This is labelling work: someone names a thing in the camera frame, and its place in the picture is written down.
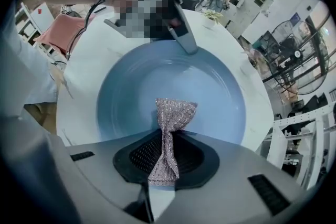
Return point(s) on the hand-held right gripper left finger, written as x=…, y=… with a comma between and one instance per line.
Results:
x=105, y=178

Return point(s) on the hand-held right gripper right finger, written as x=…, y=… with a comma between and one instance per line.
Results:
x=231, y=178

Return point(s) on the blue round bowl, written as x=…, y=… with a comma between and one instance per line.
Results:
x=147, y=81

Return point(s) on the silver glitter cloth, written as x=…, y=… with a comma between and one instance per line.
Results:
x=170, y=115

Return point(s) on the green plant in white pot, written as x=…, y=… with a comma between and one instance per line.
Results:
x=212, y=17

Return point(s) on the white metal lockers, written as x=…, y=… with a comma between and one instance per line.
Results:
x=249, y=15

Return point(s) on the large black floor fan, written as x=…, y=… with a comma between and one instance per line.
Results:
x=296, y=53

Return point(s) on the person's light blue clothing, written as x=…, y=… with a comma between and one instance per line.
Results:
x=21, y=60

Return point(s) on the blue wall poster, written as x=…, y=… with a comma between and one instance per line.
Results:
x=295, y=18

